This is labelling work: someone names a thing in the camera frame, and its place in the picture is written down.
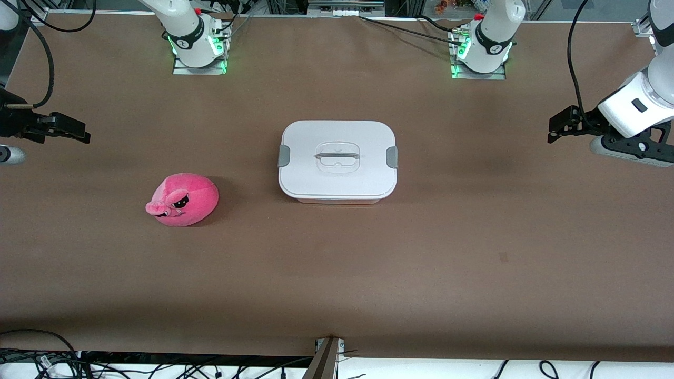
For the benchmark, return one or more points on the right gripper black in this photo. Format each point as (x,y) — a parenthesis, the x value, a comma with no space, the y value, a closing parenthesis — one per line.
(15,122)

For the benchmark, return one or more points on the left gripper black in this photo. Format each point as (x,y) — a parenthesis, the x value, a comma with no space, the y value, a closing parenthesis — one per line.
(588,120)

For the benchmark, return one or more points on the pink plush toy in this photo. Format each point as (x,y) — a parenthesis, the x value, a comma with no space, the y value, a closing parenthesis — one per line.
(195,195)

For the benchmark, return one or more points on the white box lid grey clips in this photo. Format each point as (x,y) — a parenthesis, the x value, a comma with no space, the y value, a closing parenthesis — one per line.
(337,179)

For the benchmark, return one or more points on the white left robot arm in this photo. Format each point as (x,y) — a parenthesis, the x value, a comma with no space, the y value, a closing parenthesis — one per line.
(492,37)

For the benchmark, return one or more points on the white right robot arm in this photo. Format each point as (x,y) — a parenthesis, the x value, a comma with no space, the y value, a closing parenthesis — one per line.
(184,31)

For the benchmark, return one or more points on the pink plastic box base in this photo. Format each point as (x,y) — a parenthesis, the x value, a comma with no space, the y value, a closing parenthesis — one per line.
(337,200)

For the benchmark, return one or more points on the colourful background objects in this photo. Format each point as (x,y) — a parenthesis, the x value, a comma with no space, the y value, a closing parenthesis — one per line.
(445,6)

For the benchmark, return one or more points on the aluminium frame corner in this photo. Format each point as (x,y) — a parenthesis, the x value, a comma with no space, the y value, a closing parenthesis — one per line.
(39,17)

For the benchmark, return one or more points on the aluminium frame rail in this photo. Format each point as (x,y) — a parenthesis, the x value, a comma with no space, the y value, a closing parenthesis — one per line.
(643,27)

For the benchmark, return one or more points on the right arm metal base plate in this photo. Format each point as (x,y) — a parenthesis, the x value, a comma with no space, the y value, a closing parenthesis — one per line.
(184,70)

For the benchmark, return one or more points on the metal frame bracket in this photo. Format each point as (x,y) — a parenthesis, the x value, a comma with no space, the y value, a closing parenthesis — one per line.
(342,6)

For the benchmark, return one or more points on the metal post bracket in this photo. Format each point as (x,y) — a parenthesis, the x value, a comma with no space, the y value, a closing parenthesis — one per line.
(341,345)

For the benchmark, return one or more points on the brown support post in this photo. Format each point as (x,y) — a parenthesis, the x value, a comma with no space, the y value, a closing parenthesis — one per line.
(324,363)

